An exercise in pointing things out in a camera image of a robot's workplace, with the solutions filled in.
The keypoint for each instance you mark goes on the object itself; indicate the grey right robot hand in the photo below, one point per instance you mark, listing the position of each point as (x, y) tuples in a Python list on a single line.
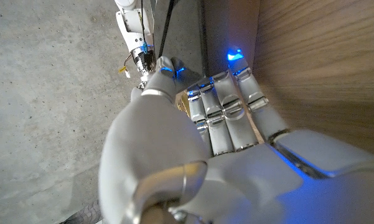
[(144, 62)]

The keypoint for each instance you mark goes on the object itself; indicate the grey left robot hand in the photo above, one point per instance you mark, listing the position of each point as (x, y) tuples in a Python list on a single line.
[(236, 186)]

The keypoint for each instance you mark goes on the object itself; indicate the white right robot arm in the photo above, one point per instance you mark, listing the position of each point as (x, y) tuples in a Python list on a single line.
[(130, 28)]

